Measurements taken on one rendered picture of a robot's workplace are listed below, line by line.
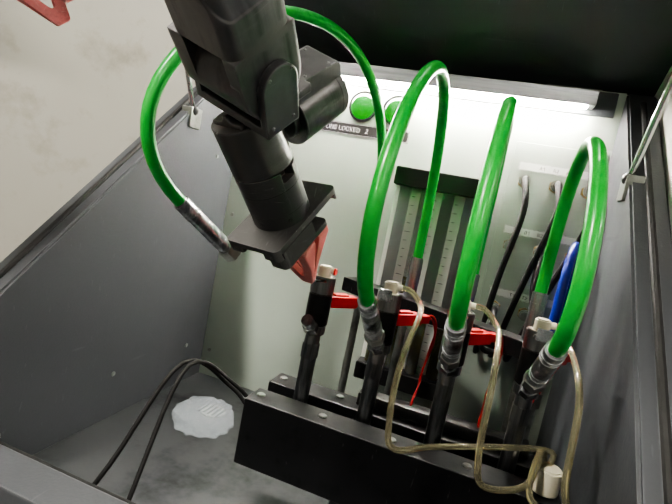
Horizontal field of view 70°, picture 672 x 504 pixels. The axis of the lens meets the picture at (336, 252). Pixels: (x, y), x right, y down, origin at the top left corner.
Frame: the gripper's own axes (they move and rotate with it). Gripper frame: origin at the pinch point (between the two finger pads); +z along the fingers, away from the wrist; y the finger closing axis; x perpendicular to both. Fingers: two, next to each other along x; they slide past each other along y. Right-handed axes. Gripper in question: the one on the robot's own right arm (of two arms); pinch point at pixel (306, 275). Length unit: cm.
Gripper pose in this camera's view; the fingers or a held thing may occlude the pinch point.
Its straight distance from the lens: 53.2
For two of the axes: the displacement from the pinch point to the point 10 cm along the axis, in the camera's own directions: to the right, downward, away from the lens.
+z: 2.3, 7.1, 6.6
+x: -8.3, -2.1, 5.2
